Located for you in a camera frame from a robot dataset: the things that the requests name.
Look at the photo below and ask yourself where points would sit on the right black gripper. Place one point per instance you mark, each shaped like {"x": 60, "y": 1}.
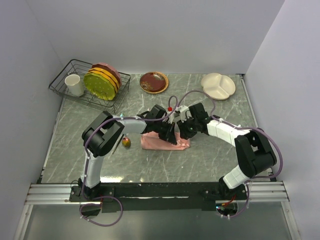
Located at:
{"x": 184, "y": 133}

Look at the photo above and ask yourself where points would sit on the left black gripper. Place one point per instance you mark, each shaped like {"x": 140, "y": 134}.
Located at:
{"x": 169, "y": 134}

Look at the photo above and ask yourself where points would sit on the pink satin napkin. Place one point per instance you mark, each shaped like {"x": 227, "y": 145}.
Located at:
{"x": 151, "y": 141}

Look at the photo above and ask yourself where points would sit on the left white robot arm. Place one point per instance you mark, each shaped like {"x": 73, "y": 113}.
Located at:
{"x": 102, "y": 134}

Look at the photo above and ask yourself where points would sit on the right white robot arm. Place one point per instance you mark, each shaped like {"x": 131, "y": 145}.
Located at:
{"x": 253, "y": 149}

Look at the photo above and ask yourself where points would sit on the cream divided plate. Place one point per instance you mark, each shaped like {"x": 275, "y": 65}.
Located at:
{"x": 217, "y": 86}

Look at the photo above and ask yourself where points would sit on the iridescent metal spoon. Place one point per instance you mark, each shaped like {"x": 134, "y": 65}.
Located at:
{"x": 125, "y": 141}

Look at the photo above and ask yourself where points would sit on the black utensil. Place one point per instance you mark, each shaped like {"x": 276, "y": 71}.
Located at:
{"x": 117, "y": 144}

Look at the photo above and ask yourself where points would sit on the dark red decorated plate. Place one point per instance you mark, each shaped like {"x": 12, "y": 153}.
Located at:
{"x": 154, "y": 82}

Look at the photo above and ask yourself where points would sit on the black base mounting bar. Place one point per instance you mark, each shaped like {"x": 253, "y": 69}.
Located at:
{"x": 148, "y": 196}

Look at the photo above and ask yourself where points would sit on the green polka dot plate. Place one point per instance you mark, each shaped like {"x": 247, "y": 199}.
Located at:
{"x": 99, "y": 86}

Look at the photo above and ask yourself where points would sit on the orange plate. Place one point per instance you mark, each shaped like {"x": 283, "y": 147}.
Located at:
{"x": 107, "y": 75}

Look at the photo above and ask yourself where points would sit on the dark pink plate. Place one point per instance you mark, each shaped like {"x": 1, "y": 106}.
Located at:
{"x": 110, "y": 69}

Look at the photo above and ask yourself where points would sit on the white cup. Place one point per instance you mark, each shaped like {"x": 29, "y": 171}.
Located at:
{"x": 74, "y": 84}

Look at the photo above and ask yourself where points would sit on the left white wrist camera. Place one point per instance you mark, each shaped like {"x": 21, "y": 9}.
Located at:
{"x": 170, "y": 116}

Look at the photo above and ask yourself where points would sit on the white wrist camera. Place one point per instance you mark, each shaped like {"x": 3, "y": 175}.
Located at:
{"x": 182, "y": 114}
{"x": 170, "y": 116}

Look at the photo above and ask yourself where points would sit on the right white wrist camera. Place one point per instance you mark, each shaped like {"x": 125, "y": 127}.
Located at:
{"x": 182, "y": 114}

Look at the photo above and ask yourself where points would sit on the aluminium frame rail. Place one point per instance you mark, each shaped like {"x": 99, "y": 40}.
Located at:
{"x": 59, "y": 194}

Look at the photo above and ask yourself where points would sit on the black wire dish rack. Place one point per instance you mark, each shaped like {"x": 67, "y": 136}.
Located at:
{"x": 80, "y": 68}

